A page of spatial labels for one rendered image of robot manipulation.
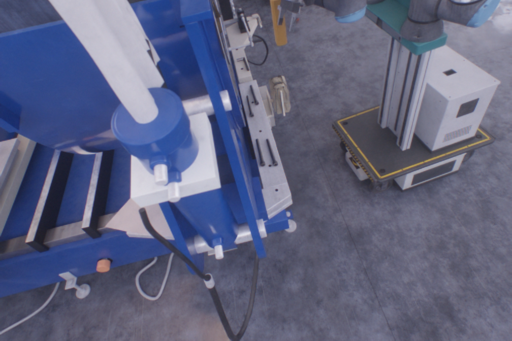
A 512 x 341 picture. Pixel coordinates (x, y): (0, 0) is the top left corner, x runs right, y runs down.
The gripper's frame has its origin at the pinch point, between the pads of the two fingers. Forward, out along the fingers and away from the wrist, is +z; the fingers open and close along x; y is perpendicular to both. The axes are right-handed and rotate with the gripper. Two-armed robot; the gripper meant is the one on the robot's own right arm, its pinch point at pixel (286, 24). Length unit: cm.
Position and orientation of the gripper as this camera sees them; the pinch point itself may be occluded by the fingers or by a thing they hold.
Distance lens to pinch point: 209.8
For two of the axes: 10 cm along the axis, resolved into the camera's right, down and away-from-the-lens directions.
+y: 9.0, -1.1, 4.3
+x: -4.2, -5.3, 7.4
